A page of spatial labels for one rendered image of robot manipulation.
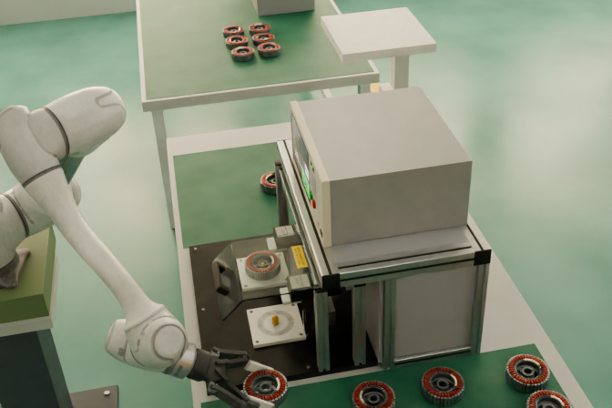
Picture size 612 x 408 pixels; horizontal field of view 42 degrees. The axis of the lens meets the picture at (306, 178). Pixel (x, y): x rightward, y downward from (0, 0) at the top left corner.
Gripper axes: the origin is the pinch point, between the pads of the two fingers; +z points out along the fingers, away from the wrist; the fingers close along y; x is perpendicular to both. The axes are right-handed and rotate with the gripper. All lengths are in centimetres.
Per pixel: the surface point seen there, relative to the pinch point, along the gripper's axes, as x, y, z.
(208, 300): -16.3, -44.9, -10.5
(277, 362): -6.0, -17.3, 7.1
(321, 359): 4.2, -12.9, 15.1
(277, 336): -4.7, -26.2, 6.7
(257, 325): -7.6, -31.2, 1.8
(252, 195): -10, -103, 1
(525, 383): 28, -3, 62
